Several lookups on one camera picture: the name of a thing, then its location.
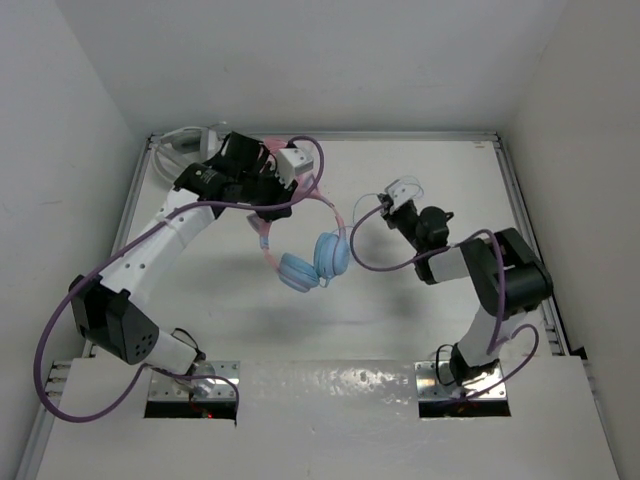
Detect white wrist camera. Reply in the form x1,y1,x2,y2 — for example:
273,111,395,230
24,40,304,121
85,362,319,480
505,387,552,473
275,147,314,186
384,179,420,208

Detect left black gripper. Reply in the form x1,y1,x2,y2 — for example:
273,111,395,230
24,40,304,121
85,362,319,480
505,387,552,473
236,160,295,222

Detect aluminium table frame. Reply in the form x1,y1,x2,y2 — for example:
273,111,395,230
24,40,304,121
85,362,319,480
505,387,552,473
18,136,617,479

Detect blue pink cat-ear headphones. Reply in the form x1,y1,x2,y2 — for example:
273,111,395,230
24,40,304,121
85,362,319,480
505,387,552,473
247,189,350,293

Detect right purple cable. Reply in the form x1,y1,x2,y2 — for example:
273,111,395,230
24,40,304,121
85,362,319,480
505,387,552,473
349,203,539,401

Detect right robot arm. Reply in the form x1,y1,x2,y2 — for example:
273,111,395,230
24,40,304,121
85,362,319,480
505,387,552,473
378,194,553,386

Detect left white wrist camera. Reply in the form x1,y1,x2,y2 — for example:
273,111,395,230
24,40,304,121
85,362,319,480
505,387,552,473
275,147,314,186

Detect purple cable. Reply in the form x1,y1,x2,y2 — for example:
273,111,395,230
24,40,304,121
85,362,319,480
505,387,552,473
32,135,328,424
349,203,539,401

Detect white grey headphones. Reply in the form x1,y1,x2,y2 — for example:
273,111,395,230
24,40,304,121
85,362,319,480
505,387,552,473
151,122,226,185

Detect metal base plate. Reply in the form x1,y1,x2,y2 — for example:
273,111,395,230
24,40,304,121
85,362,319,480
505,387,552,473
414,359,507,403
148,361,240,402

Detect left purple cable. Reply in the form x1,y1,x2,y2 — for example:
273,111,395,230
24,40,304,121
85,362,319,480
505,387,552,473
32,135,328,424

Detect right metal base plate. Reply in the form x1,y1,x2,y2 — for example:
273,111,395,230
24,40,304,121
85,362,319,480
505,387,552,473
414,359,507,403

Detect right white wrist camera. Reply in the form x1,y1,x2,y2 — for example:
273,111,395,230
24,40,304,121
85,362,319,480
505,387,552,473
384,179,420,208

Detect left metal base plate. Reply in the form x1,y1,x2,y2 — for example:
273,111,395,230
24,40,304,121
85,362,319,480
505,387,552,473
148,361,240,402

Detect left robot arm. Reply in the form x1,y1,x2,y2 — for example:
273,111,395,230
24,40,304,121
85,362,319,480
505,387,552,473
69,132,313,375

